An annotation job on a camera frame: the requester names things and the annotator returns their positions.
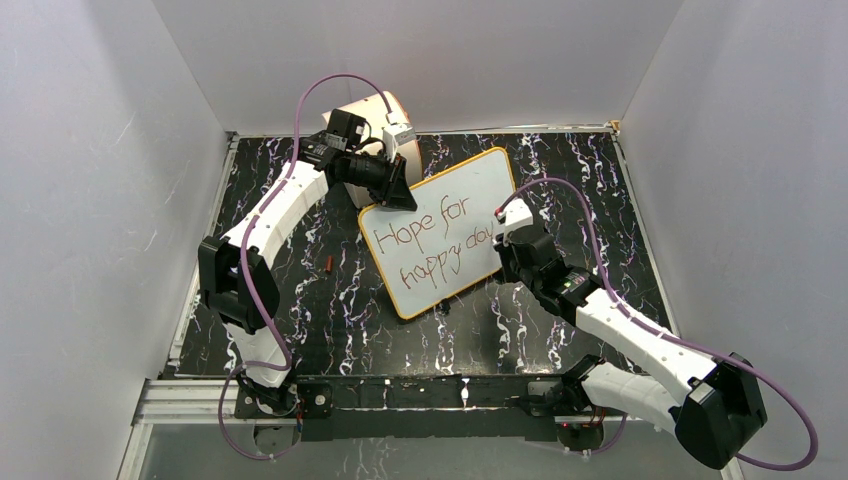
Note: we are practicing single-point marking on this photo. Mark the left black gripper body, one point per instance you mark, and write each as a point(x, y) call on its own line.
point(384, 195)

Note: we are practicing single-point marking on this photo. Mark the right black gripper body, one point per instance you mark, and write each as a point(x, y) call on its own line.
point(510, 268)

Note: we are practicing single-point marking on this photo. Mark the yellow framed whiteboard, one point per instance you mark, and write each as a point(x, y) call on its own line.
point(445, 245)

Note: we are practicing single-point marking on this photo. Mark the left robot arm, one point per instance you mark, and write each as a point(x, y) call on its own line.
point(235, 278)

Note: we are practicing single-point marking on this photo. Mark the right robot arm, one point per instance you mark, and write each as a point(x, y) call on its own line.
point(712, 405)

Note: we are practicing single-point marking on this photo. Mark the beige cylindrical container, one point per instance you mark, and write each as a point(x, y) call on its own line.
point(372, 108)

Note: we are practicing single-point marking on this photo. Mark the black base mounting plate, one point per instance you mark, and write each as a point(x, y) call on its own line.
point(583, 431)

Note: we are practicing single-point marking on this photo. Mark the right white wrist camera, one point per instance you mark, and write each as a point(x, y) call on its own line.
point(511, 217)

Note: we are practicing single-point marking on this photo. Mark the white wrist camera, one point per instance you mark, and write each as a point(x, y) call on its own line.
point(511, 217)
point(396, 133)

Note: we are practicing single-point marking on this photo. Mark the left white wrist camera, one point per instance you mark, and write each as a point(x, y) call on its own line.
point(396, 133)

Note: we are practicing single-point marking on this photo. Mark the aluminium frame rail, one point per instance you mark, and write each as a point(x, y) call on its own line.
point(604, 387)

